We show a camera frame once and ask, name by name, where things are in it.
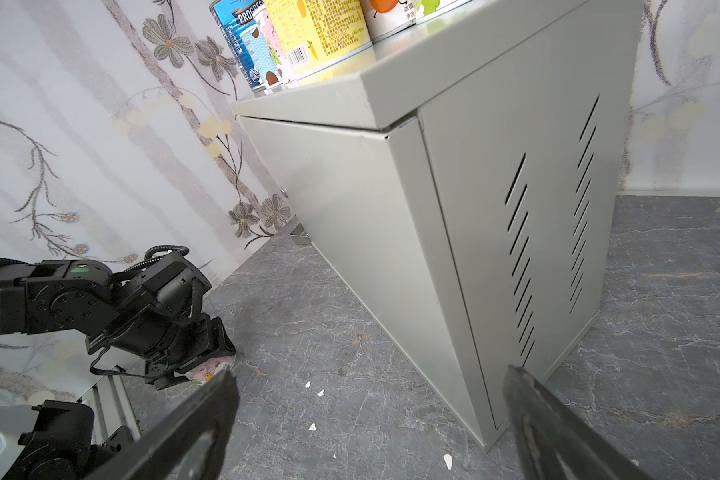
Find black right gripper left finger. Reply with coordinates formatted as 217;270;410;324
88;370;240;479

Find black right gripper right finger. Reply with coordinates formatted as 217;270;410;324
502;365;651;480

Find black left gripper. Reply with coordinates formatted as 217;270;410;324
145;316;236;390

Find pink label can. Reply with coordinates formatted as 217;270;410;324
184;356;236;386

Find yellow label can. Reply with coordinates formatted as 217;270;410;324
264;0;372;80

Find blue label tall can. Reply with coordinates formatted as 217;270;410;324
210;0;278;92

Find red label can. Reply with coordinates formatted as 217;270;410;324
252;1;291;87

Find orange label can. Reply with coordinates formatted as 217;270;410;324
360;0;416;42

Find lime label can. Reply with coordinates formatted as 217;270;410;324
413;0;469;24

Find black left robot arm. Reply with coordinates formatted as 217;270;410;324
0;245;236;390

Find metal instrument tray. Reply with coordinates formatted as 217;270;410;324
289;223;312;245

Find grey metal cabinet box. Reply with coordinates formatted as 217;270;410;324
235;1;643;448

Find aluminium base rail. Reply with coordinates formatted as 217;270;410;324
0;374;142;480

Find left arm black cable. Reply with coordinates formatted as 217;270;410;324
0;244;193;379

